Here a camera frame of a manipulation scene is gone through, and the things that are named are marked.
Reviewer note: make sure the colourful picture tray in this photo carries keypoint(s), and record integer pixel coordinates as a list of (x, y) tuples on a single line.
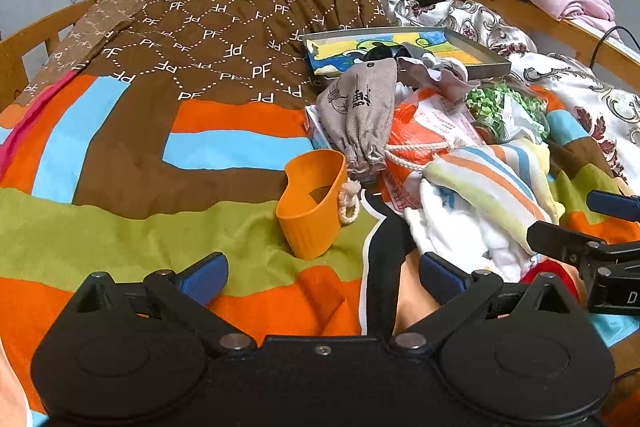
[(345, 49)]

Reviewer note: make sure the black glossy object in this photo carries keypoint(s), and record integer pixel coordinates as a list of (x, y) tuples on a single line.
[(380, 53)]

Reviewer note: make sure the wooden bed frame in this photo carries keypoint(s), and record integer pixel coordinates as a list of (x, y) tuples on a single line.
[(550, 21)]

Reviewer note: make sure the white printed cloth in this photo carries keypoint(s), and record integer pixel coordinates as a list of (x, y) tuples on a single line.
[(460, 232)]

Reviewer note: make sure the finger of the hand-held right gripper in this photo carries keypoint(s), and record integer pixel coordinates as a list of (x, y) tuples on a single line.
[(615, 204), (560, 239)]

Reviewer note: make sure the blue white tissue packet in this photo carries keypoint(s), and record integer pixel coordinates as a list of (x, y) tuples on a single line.
[(320, 127)]

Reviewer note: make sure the colourful striped bedsheet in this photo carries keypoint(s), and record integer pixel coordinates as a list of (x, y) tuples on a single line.
[(150, 217)]

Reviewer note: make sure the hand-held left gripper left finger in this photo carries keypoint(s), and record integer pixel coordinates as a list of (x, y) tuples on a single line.
[(202, 279)]

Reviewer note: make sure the striped pastel towel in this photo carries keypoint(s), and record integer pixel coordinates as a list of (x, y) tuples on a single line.
[(490, 177)]

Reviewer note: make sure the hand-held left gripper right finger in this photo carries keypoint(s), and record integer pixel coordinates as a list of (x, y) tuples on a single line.
[(442, 274)]

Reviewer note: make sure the black cloth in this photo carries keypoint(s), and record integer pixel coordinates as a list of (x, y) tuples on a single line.
[(380, 267)]

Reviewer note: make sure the orange silicone cup sleeve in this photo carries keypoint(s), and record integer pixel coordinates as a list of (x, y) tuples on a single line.
[(307, 217)]

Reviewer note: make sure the grey white cloth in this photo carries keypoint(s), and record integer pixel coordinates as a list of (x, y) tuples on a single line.
[(435, 69)]

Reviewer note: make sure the green patterned bag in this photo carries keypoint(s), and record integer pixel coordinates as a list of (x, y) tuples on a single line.
[(500, 109)]

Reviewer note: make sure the red cloth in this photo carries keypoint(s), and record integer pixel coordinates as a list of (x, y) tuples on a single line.
[(550, 277)]

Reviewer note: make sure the white floral quilt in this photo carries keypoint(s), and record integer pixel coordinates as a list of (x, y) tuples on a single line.
[(590, 92)]

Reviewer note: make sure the brown printed quilt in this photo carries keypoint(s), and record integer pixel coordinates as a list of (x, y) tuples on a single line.
[(225, 17)]

